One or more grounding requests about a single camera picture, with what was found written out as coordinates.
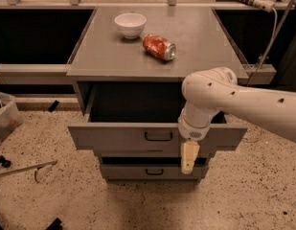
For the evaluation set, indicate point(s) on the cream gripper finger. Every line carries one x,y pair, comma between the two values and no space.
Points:
189,152

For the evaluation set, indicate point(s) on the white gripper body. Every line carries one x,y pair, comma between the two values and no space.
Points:
193,131

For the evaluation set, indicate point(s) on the grey top drawer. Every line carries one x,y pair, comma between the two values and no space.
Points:
129,118

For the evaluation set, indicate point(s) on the grey drawer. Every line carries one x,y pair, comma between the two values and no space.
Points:
129,118
150,168

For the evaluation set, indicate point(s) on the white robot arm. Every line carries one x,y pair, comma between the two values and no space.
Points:
211,91

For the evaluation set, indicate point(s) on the grey bottom drawer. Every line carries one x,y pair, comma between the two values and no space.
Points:
150,168

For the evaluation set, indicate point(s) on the grey drawer cabinet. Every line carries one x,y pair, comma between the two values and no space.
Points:
201,41

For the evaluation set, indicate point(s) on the red soda can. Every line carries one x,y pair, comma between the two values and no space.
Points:
159,47

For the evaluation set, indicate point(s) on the white ceramic bowl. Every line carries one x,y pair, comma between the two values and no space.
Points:
130,25

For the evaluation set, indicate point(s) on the long wooden stick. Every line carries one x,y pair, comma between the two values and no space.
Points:
38,166

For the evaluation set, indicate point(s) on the small black block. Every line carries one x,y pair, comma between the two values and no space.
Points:
53,106

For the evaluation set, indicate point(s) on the black object bottom edge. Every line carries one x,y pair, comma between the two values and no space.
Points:
55,225

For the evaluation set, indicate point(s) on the black clamp on floor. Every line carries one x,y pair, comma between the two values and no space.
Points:
4,162

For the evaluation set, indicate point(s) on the clear plastic storage bin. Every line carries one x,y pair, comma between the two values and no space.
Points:
10,117

